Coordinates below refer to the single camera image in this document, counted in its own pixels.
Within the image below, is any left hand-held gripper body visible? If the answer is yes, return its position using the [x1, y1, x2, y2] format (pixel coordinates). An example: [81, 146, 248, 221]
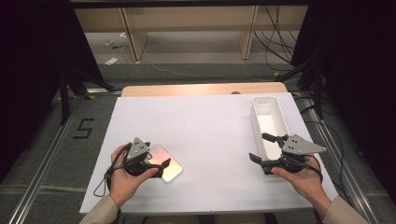
[122, 137, 157, 177]

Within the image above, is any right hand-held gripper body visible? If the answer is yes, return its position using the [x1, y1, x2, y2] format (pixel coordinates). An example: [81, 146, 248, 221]
[274, 134, 328, 175]

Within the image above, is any iridescent phone case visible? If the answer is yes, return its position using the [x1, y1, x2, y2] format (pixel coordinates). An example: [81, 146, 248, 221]
[146, 143, 184, 183]

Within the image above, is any white plastic bin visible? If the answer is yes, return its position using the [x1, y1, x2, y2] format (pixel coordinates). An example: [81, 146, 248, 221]
[250, 95, 292, 162]

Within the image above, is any person's left hand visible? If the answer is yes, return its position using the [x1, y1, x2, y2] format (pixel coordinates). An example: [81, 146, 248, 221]
[108, 143, 160, 208]

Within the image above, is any person's right hand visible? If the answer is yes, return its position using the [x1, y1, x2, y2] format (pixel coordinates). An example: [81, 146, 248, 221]
[270, 154, 332, 212]

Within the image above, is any black metal stand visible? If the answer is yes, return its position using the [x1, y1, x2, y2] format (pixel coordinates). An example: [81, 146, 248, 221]
[58, 65, 117, 126]
[276, 59, 325, 121]

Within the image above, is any light wooden table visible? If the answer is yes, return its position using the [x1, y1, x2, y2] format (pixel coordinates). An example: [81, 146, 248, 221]
[120, 81, 289, 97]

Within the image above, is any black curtain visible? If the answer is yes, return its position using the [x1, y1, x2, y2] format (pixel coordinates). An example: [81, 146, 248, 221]
[291, 0, 396, 195]
[0, 0, 106, 185]

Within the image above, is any small floor debris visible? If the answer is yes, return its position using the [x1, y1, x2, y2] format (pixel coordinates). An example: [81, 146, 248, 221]
[105, 32, 129, 49]

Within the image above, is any light wooden desk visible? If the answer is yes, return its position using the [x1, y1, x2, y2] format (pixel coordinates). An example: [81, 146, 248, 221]
[74, 5, 309, 62]

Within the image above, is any right hand-held gripper black cable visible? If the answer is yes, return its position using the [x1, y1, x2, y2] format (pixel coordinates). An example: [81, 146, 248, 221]
[306, 153, 325, 185]

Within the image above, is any hand-held gripper black cable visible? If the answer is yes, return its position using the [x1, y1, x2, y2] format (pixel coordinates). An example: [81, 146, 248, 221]
[92, 143, 133, 199]
[306, 153, 325, 185]

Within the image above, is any left hand-held gripper black cable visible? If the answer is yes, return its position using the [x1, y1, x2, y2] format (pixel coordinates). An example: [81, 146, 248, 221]
[92, 143, 133, 199]

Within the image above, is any black floor cable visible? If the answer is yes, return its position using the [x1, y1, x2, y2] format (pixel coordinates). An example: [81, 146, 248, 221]
[298, 95, 347, 202]

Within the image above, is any aluminium floor rail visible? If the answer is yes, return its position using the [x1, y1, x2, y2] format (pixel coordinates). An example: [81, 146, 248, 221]
[8, 95, 84, 224]
[302, 92, 380, 224]

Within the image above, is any bundle of black cables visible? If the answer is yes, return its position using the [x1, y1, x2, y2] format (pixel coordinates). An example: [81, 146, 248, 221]
[253, 5, 301, 73]

